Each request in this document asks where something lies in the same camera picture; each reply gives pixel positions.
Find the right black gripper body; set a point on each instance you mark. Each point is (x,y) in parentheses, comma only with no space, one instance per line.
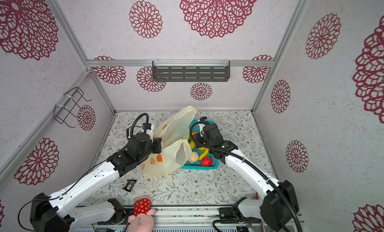
(203,140)

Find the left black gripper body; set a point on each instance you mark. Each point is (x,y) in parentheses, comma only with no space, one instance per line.
(153,147)

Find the yellow banana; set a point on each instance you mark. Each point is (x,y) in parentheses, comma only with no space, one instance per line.
(205,152)

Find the red strawberry fruit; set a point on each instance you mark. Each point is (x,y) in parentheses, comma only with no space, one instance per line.
(206,162)

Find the pale peach fruit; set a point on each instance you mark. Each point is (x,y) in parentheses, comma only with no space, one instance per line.
(194,157)

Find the cream plastic bag orange print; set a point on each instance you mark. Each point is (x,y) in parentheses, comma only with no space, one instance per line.
(175,151)

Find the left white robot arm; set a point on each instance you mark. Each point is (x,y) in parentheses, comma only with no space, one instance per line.
(58,212)

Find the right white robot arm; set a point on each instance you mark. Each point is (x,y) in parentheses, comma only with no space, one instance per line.
(277,202)

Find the teal plastic basket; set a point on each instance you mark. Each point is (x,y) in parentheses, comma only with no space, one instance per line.
(197,165)

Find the pink plush toy spotted cap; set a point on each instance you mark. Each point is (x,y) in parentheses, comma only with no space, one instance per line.
(142,220)

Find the grey wall shelf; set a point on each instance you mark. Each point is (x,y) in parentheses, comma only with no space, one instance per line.
(191,71)

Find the black wire wall rack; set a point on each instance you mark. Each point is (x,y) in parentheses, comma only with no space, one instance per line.
(63,111)

